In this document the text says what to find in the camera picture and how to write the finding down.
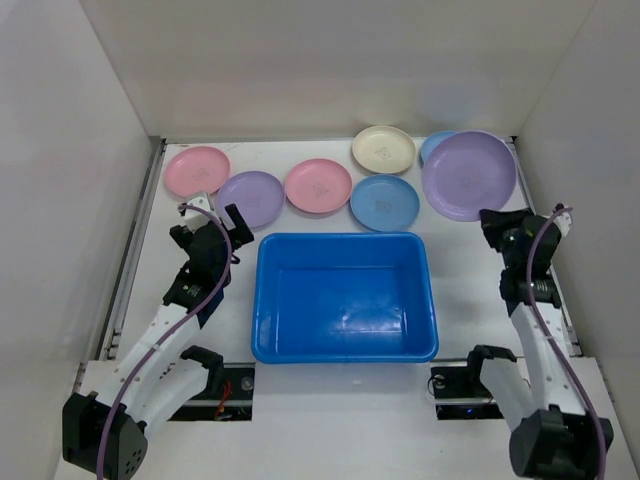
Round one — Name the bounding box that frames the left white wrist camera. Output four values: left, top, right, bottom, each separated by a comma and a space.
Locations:
179, 191, 213, 232

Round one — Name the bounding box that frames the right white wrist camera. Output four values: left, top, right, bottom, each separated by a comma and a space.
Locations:
552, 203, 573, 237

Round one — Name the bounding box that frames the blue plate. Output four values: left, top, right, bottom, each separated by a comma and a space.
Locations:
420, 130, 456, 165
350, 174, 420, 232

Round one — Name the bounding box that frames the left aluminium rail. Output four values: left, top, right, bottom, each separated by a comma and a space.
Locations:
90, 136, 166, 360

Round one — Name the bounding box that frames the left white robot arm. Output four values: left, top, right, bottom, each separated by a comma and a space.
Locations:
62, 194, 254, 479

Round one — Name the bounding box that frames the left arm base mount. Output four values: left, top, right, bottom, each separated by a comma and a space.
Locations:
170, 363, 255, 422

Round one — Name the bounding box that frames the purple plate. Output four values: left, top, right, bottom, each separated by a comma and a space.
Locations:
216, 171, 285, 228
421, 131, 517, 222

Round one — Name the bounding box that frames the right aluminium rail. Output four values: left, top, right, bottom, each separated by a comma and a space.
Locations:
504, 135, 584, 357

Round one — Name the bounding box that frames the pink plate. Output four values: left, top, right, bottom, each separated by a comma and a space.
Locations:
164, 146, 231, 198
284, 158, 353, 214

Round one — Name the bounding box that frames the aluminium rail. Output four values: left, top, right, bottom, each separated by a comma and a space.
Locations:
90, 136, 166, 360
504, 135, 584, 357

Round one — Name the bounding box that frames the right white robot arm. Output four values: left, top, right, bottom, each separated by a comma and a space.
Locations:
463, 204, 614, 479

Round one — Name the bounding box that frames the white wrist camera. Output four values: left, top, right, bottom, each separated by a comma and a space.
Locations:
552, 203, 573, 237
179, 191, 213, 232

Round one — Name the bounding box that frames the blue plastic bin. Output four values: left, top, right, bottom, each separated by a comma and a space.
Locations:
251, 232, 439, 364

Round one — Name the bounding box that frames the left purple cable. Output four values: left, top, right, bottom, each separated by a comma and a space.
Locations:
97, 202, 241, 480

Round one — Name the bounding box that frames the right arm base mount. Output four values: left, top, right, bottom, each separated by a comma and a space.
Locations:
426, 362, 503, 420

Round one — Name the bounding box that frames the cream plate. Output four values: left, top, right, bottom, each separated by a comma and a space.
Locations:
351, 126, 417, 174

